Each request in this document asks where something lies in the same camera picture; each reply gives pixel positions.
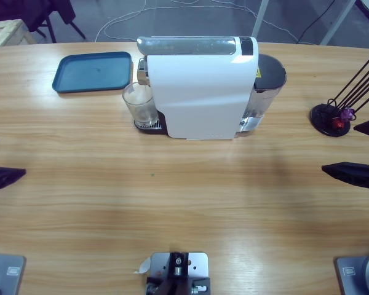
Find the clear drinking glass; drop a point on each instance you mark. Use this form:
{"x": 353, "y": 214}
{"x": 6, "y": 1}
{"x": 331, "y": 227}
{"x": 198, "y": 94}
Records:
{"x": 140, "y": 104}

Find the white capsule coffee machine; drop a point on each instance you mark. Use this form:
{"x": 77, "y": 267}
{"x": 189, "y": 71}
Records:
{"x": 203, "y": 98}

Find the silver coffee machine lever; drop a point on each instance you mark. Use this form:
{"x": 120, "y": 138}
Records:
{"x": 187, "y": 46}

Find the purple coffee capsule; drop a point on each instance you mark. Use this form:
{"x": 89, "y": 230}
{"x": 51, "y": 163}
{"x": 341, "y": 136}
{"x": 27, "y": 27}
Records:
{"x": 347, "y": 114}

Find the red coffee capsule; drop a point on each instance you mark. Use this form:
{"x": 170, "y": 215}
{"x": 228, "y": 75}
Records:
{"x": 336, "y": 123}

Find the black capsule holder with rods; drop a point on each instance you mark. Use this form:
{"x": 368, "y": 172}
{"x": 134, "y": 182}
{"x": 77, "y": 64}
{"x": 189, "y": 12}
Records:
{"x": 321, "y": 121}

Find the pale wooden crate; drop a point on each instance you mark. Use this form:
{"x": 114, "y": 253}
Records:
{"x": 3, "y": 33}

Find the white metal table leg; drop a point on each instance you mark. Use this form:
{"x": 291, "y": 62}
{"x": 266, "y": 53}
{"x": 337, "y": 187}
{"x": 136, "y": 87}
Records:
{"x": 338, "y": 22}
{"x": 259, "y": 18}

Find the clear water tank black lid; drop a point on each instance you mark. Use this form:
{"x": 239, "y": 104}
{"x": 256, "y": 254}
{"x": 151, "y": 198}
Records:
{"x": 269, "y": 73}

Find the blue rectangular plastic tray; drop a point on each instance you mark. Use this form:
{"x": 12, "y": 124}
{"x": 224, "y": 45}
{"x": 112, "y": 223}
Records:
{"x": 92, "y": 72}

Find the black chair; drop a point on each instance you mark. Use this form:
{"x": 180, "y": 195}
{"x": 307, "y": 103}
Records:
{"x": 58, "y": 9}

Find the silver slotted drip tray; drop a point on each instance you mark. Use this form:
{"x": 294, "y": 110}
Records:
{"x": 158, "y": 125}

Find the white paper tape tag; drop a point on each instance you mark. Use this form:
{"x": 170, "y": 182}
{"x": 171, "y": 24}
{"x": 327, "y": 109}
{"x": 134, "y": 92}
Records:
{"x": 144, "y": 265}

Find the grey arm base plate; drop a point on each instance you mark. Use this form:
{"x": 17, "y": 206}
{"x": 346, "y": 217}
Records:
{"x": 6, "y": 273}
{"x": 356, "y": 273}

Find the white camera mount dark post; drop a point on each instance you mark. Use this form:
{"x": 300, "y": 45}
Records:
{"x": 200, "y": 261}

